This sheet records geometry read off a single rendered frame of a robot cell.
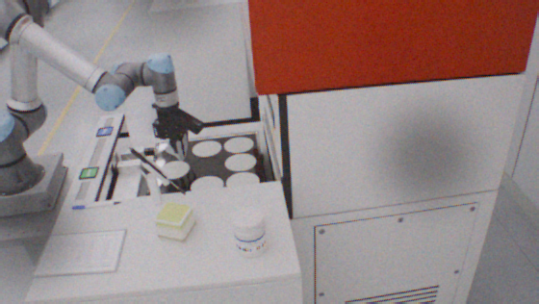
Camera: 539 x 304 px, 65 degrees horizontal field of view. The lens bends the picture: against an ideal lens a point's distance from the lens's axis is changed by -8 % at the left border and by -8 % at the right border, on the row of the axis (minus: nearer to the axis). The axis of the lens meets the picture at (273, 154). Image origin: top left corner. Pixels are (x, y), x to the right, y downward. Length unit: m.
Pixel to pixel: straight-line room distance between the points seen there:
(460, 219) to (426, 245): 0.14
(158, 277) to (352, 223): 0.64
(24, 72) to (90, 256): 0.69
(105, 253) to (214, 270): 0.28
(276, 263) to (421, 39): 0.64
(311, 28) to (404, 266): 0.91
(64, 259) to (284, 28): 0.76
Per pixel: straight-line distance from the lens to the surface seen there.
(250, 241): 1.01
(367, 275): 1.61
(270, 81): 1.12
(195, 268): 1.05
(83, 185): 1.44
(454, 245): 1.66
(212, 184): 1.40
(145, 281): 1.06
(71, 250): 1.20
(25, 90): 1.63
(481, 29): 1.26
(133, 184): 1.51
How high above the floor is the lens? 1.71
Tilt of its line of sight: 33 degrees down
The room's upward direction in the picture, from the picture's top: 4 degrees counter-clockwise
